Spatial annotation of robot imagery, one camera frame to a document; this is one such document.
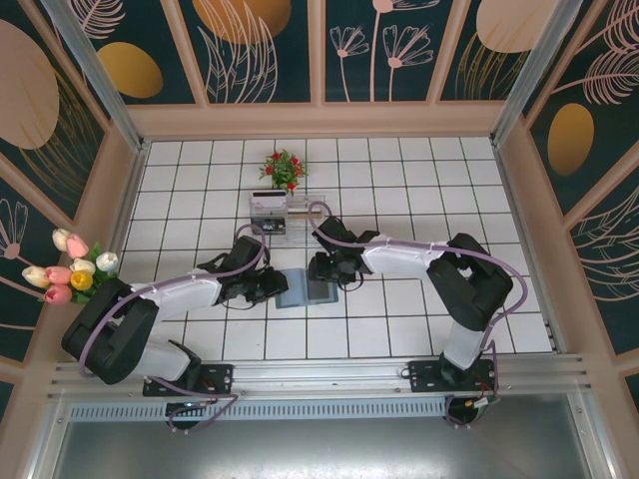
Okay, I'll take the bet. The aluminium mounting rail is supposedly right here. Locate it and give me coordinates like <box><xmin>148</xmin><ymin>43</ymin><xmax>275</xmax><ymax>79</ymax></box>
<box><xmin>47</xmin><ymin>352</ymin><xmax>595</xmax><ymax>403</ymax></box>

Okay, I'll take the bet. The grey slotted cable duct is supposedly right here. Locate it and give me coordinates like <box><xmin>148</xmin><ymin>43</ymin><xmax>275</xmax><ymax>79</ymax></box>
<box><xmin>67</xmin><ymin>401</ymin><xmax>450</xmax><ymax>421</ymax></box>

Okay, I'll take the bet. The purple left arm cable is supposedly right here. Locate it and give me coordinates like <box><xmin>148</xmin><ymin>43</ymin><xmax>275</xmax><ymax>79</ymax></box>
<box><xmin>77</xmin><ymin>223</ymin><xmax>274</xmax><ymax>434</ymax></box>

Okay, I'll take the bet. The red flower plant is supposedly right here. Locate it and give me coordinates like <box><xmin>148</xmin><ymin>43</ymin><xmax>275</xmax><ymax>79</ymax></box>
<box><xmin>258</xmin><ymin>148</ymin><xmax>310</xmax><ymax>197</ymax></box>

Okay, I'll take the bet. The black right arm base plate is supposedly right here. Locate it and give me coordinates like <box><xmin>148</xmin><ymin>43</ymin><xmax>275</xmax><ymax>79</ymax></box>
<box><xmin>407</xmin><ymin>359</ymin><xmax>499</xmax><ymax>395</ymax></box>

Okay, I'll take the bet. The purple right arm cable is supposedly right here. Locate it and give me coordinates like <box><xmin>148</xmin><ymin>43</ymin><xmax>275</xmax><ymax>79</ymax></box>
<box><xmin>309</xmin><ymin>200</ymin><xmax>528</xmax><ymax>429</ymax></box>

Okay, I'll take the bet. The teal leather card holder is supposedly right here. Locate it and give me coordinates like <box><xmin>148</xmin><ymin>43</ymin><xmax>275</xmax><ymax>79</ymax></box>
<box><xmin>274</xmin><ymin>267</ymin><xmax>342</xmax><ymax>310</ymax></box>

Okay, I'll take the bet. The aluminium frame post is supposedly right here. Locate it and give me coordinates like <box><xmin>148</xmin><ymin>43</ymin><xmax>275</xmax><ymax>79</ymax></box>
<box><xmin>39</xmin><ymin>0</ymin><xmax>151</xmax><ymax>154</ymax></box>
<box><xmin>490</xmin><ymin>0</ymin><xmax>584</xmax><ymax>147</ymax></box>

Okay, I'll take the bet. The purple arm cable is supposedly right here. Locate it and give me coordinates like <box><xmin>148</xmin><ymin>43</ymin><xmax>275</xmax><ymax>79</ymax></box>
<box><xmin>309</xmin><ymin>200</ymin><xmax>528</xmax><ymax>429</ymax></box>
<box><xmin>77</xmin><ymin>223</ymin><xmax>274</xmax><ymax>434</ymax></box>

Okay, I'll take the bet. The white floral print card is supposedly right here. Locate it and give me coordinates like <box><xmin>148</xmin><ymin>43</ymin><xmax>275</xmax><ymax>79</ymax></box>
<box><xmin>252</xmin><ymin>190</ymin><xmax>288</xmax><ymax>210</ymax></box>

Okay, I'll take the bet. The clear acrylic organizer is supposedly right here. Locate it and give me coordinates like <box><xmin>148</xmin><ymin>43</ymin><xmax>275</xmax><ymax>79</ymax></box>
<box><xmin>249</xmin><ymin>192</ymin><xmax>326</xmax><ymax>249</ymax></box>

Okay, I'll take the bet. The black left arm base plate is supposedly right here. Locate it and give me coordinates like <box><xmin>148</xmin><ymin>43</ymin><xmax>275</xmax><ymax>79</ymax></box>
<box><xmin>143</xmin><ymin>363</ymin><xmax>236</xmax><ymax>398</ymax></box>

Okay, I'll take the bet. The tulip bouquet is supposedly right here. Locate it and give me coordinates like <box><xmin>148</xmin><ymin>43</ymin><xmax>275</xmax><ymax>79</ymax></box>
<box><xmin>22</xmin><ymin>228</ymin><xmax>120</xmax><ymax>305</ymax></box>

